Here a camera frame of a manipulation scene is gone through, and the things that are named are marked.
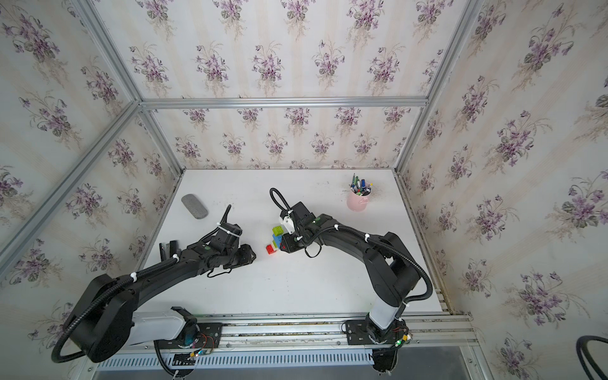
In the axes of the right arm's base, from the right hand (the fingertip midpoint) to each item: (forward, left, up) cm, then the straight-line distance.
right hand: (288, 246), depth 86 cm
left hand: (-3, +13, -3) cm, 13 cm away
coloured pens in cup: (+28, -29, +2) cm, 41 cm away
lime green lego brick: (+5, +4, +4) cm, 7 cm away
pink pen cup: (+21, -28, 0) cm, 35 cm away
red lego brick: (+1, +7, -5) cm, 9 cm away
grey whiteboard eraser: (+22, +45, -4) cm, 51 cm away
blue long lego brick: (+2, +4, +2) cm, 5 cm away
